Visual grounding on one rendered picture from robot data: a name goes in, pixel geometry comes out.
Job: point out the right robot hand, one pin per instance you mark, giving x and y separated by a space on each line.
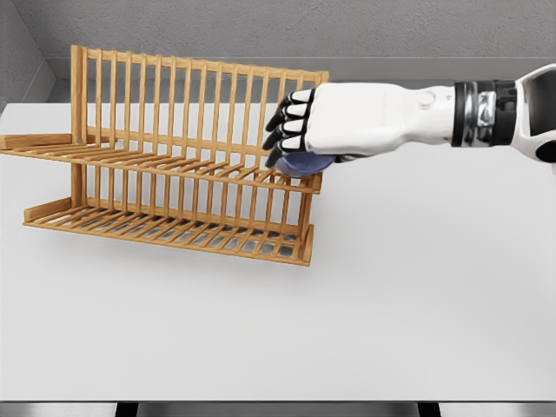
347 117

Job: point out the wooden two-tier dish rack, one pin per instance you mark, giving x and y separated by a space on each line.
174 165

